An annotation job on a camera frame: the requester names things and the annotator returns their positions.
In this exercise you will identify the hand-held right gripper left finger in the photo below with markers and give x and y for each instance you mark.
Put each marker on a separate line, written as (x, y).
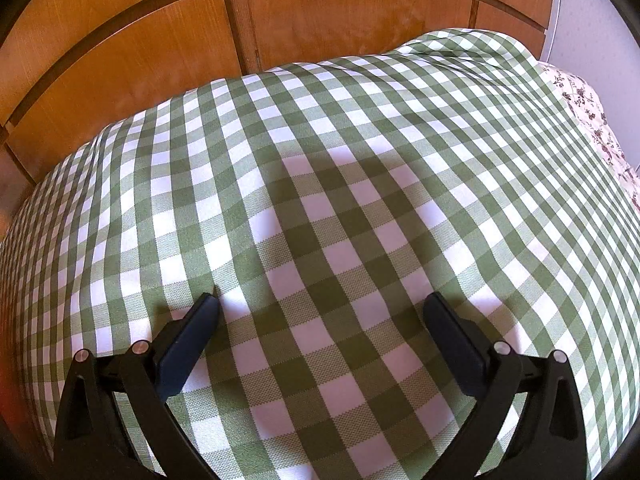
(190, 340)

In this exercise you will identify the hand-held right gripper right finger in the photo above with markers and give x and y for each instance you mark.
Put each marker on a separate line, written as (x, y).
(450, 340)

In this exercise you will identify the green checkered blanket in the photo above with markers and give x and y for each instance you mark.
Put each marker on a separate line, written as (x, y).
(350, 185)

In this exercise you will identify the floral bedsheet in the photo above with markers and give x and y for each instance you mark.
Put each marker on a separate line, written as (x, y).
(585, 105)

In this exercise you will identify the wooden wardrobe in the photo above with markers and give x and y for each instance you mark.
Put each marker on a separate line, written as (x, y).
(150, 35)

